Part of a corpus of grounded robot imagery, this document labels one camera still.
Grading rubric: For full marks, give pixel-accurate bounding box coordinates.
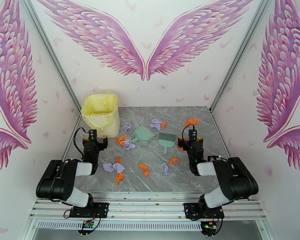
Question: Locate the mint green dustpan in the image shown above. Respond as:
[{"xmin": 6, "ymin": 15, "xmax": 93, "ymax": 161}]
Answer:
[{"xmin": 130, "ymin": 124, "xmax": 156, "ymax": 145}]

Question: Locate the perforated white cable tray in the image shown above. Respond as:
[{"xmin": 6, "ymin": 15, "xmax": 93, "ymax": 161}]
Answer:
[{"xmin": 37, "ymin": 220, "xmax": 206, "ymax": 232}]

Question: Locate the cream plastic trash bin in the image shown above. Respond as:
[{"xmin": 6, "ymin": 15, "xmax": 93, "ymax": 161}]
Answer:
[{"xmin": 81, "ymin": 92, "xmax": 121, "ymax": 139}]

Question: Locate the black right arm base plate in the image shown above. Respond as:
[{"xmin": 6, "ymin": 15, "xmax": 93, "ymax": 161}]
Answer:
[{"xmin": 184, "ymin": 202, "xmax": 225, "ymax": 220}]

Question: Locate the aluminium mounting rail frame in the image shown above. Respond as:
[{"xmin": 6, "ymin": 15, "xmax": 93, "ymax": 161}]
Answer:
[{"xmin": 27, "ymin": 192, "xmax": 268, "ymax": 230}]

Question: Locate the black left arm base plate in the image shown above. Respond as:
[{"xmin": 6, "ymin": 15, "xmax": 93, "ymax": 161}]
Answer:
[{"xmin": 69, "ymin": 202, "xmax": 110, "ymax": 219}]

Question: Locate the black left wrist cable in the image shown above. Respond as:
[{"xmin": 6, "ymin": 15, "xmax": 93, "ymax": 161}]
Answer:
[{"xmin": 73, "ymin": 126, "xmax": 92, "ymax": 160}]

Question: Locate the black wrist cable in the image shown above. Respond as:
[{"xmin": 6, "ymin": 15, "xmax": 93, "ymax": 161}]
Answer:
[
  {"xmin": 73, "ymin": 126, "xmax": 92, "ymax": 160},
  {"xmin": 181, "ymin": 124, "xmax": 196, "ymax": 138}
]

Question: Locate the aluminium table edge rail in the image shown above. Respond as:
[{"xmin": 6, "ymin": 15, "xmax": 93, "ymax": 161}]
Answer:
[{"xmin": 210, "ymin": 112, "xmax": 231, "ymax": 159}]

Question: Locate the mint green hand brush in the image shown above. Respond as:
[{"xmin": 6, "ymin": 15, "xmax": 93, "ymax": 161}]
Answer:
[{"xmin": 158, "ymin": 132, "xmax": 176, "ymax": 158}]

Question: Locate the yellow plastic bin bag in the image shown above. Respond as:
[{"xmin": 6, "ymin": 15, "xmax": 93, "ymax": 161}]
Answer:
[{"xmin": 81, "ymin": 92, "xmax": 120, "ymax": 130}]

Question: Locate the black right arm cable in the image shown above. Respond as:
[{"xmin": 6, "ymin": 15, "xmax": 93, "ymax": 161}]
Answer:
[{"xmin": 207, "ymin": 154, "xmax": 231, "ymax": 163}]

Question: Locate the aluminium corner post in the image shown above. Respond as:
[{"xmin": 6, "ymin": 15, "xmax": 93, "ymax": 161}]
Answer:
[
  {"xmin": 209, "ymin": 0, "xmax": 278, "ymax": 114},
  {"xmin": 17, "ymin": 0, "xmax": 82, "ymax": 115}
]

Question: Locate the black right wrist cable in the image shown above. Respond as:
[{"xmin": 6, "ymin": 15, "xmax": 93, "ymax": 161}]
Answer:
[{"xmin": 181, "ymin": 124, "xmax": 196, "ymax": 138}]

